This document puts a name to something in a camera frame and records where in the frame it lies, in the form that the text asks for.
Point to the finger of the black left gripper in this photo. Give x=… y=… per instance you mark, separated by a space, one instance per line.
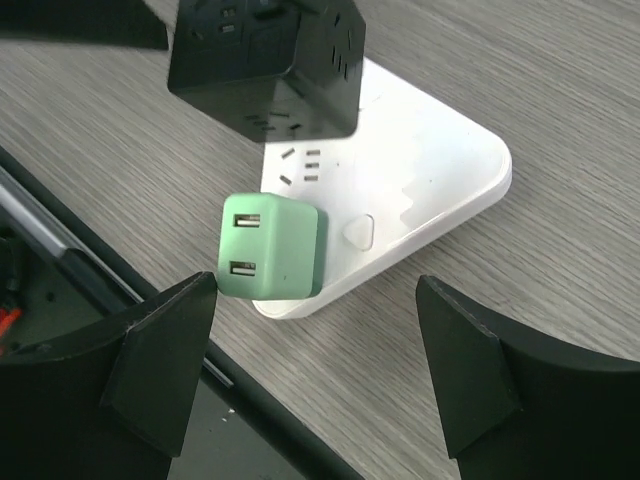
x=120 y=23

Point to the green USB charger plug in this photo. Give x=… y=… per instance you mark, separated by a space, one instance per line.
x=271 y=248

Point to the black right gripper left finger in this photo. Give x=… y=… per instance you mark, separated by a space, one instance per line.
x=111 y=400

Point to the black cube socket adapter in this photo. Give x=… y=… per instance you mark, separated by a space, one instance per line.
x=271 y=71

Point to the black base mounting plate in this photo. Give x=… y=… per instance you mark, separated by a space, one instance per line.
x=57 y=276

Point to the white triangular power socket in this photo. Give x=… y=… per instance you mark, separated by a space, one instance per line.
x=414 y=170

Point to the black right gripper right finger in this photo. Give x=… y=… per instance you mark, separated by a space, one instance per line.
x=516 y=403

